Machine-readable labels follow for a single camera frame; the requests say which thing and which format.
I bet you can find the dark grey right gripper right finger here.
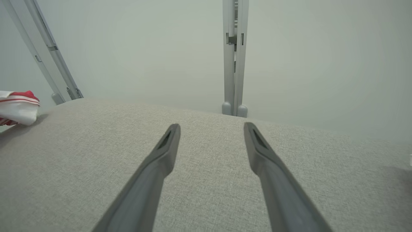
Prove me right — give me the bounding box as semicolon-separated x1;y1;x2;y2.
243;122;333;232

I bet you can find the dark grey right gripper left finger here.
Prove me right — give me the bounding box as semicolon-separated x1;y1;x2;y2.
93;123;181;232

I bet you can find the red jersey with white sleeves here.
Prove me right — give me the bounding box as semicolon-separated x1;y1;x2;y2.
0;90;41;126

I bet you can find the grey metal partition post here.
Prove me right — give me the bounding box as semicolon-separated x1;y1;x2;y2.
222;0;249;118
0;0;84;105

